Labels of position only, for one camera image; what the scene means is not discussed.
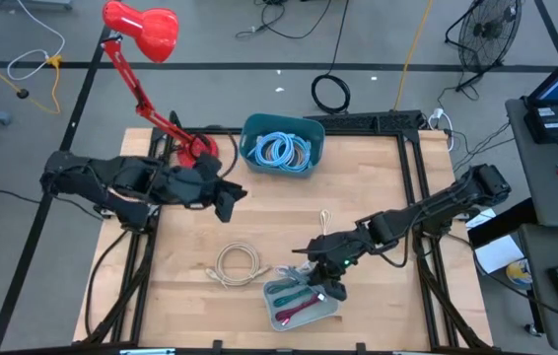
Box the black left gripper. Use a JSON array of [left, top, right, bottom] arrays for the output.
[[189, 153, 248, 206]]

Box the black loose cable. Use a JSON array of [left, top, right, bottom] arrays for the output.
[[234, 0, 334, 40]]

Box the grey plastic tray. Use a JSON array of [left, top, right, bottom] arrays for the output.
[[262, 273, 340, 332]]

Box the dark grey desk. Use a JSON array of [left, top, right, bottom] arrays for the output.
[[518, 224, 558, 354]]

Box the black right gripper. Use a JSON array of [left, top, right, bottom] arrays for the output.
[[292, 229, 364, 285]]

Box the black mini computer box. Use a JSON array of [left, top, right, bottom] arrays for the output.
[[523, 103, 558, 144]]

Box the yellow cable with plug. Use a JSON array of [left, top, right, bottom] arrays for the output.
[[0, 41, 63, 115]]

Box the red desk lamp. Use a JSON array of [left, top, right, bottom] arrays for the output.
[[102, 0, 221, 170]]

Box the teal plastic bin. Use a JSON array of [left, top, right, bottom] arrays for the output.
[[239, 112, 326, 179]]

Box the black floor fan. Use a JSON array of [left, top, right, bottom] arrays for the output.
[[444, 0, 524, 93]]

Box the small white paper sheet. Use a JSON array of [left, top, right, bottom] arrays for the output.
[[464, 209, 498, 230]]

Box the white power plug cable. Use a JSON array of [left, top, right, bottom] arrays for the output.
[[426, 106, 455, 152]]

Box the white loose cable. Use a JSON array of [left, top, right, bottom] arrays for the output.
[[6, 0, 67, 82]]

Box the black coiled cable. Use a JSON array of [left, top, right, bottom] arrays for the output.
[[311, 0, 352, 114]]

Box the yellow extension cord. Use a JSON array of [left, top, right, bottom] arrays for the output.
[[392, 0, 434, 112]]

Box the maroon cable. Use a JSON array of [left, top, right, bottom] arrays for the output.
[[274, 293, 328, 326]]

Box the yellow and blue round object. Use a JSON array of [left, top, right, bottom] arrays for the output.
[[505, 258, 534, 288]]

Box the black aluminium frame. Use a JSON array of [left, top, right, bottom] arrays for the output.
[[81, 110, 495, 355]]

